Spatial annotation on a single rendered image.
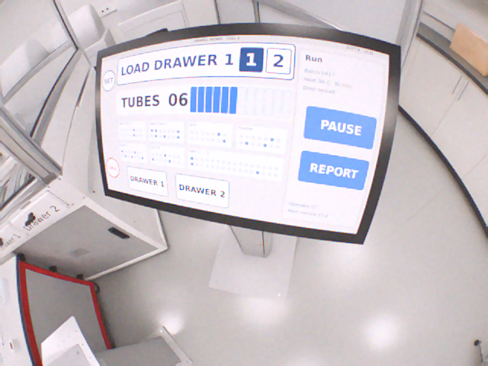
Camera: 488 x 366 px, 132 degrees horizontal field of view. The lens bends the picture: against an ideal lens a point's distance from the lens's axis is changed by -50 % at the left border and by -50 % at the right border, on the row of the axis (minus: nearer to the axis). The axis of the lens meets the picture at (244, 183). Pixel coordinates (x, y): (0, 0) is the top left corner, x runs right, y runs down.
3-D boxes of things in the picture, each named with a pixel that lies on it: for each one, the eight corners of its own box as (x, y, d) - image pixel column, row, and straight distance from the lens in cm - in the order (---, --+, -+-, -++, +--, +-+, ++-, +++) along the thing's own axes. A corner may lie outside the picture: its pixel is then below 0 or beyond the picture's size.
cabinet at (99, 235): (174, 251, 144) (90, 196, 81) (73, 290, 200) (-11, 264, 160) (148, 150, 197) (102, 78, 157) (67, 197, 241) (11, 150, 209)
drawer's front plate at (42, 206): (68, 209, 85) (47, 194, 79) (29, 234, 105) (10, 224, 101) (68, 204, 86) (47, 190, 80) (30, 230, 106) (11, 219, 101)
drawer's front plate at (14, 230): (27, 235, 107) (8, 226, 103) (4, 253, 131) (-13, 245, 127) (27, 232, 108) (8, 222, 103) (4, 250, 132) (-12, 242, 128)
